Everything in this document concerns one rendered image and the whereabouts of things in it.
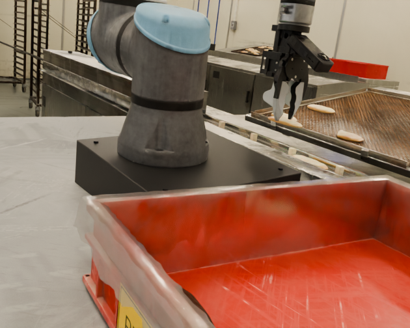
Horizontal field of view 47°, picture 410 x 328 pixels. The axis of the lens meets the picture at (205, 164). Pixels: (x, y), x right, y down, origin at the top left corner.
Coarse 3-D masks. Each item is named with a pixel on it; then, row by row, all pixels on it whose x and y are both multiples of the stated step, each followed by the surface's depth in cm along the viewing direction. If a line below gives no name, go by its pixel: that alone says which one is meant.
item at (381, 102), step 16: (336, 96) 151; (352, 96) 152; (368, 96) 152; (400, 96) 149; (256, 112) 134; (272, 112) 136; (304, 112) 136; (320, 112) 136; (336, 112) 135; (352, 112) 134; (384, 112) 134; (288, 128) 122; (304, 128) 117; (320, 128) 121; (336, 128) 121; (352, 128) 120; (384, 128) 119; (336, 144) 109; (352, 144) 105; (368, 144) 108; (384, 144) 108; (400, 144) 108; (384, 160) 99; (400, 160) 95
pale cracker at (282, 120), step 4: (272, 116) 111; (272, 120) 110; (280, 120) 108; (284, 120) 107; (288, 120) 107; (292, 120) 107; (284, 124) 107; (288, 124) 106; (292, 124) 105; (296, 124) 105; (300, 124) 106
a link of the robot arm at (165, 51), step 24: (144, 24) 68; (168, 24) 67; (192, 24) 68; (120, 48) 74; (144, 48) 69; (168, 48) 67; (192, 48) 69; (144, 72) 70; (168, 72) 69; (192, 72) 70; (144, 96) 71; (168, 96) 70; (192, 96) 72
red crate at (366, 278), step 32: (288, 256) 63; (320, 256) 64; (352, 256) 66; (384, 256) 67; (96, 288) 47; (192, 288) 52; (224, 288) 53; (256, 288) 54; (288, 288) 55; (320, 288) 56; (352, 288) 57; (384, 288) 58; (224, 320) 47; (256, 320) 48; (288, 320) 49; (320, 320) 49; (352, 320) 50; (384, 320) 51
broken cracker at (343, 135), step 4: (340, 132) 114; (344, 132) 114; (348, 132) 113; (340, 136) 112; (344, 136) 112; (348, 136) 111; (352, 136) 111; (356, 136) 111; (348, 140) 111; (352, 140) 110; (356, 140) 110; (360, 140) 110
